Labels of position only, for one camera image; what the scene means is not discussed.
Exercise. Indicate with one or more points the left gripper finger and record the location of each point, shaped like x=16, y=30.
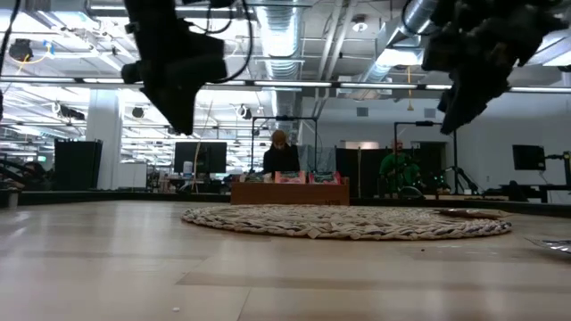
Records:
x=163, y=100
x=185, y=102

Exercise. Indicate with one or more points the red tea packet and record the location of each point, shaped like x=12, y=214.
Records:
x=325, y=178

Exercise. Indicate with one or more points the yellow hanging pendant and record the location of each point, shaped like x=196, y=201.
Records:
x=409, y=107

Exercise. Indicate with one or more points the black monitor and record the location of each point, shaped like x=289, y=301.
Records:
x=528, y=157
x=201, y=157

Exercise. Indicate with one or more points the white pillar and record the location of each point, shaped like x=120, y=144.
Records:
x=105, y=134

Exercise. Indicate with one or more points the person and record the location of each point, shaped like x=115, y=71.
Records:
x=281, y=160
x=399, y=169
x=33, y=175

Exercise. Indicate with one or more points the black cabinet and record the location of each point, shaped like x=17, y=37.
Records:
x=78, y=165

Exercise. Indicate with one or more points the black desk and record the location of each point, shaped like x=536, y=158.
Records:
x=535, y=189

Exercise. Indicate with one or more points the black ceiling lamp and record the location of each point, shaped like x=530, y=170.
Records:
x=21, y=50

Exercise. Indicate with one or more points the wooden organizer box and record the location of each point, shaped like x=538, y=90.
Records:
x=290, y=195

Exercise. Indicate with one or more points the round woven placemat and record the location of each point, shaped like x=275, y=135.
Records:
x=334, y=225

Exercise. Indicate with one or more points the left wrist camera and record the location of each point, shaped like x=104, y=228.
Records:
x=203, y=60

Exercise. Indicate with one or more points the black aluminium table frame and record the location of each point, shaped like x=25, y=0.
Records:
x=89, y=196

